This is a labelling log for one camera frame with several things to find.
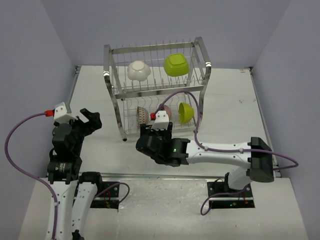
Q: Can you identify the stainless steel dish rack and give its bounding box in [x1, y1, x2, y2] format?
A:
[103, 36, 212, 141]

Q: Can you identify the white scalloped bowl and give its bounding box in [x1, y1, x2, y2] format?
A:
[127, 60, 151, 82]

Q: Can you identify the green square bowl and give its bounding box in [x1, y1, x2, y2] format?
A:
[163, 53, 189, 77]

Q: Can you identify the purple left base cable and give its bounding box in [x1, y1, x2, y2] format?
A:
[94, 182, 131, 210]

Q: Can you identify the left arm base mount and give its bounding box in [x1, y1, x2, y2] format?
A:
[90, 186, 119, 210]

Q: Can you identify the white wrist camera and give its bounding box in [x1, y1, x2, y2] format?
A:
[53, 102, 77, 124]
[151, 110, 170, 131]

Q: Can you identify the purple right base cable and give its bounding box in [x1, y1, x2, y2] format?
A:
[200, 184, 252, 216]

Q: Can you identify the pink floral bowl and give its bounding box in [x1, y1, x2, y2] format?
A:
[160, 104, 172, 120]

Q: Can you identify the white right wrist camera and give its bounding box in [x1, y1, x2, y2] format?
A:
[151, 110, 170, 131]

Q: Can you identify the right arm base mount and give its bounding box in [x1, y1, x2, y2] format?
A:
[207, 178, 255, 209]

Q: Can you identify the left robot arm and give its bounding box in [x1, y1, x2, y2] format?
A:
[45, 104, 104, 240]

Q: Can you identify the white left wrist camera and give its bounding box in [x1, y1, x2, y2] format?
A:
[53, 102, 77, 124]

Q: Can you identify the green round bowl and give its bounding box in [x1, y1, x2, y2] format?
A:
[178, 102, 194, 124]

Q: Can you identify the aluminium table rail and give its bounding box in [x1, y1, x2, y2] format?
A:
[101, 173, 224, 180]

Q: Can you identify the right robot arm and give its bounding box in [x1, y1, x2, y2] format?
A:
[135, 122, 274, 197]

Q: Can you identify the brown patterned bowl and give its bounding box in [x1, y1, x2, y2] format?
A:
[136, 106, 149, 130]

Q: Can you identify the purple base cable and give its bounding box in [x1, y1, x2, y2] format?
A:
[200, 184, 252, 216]
[94, 182, 131, 210]

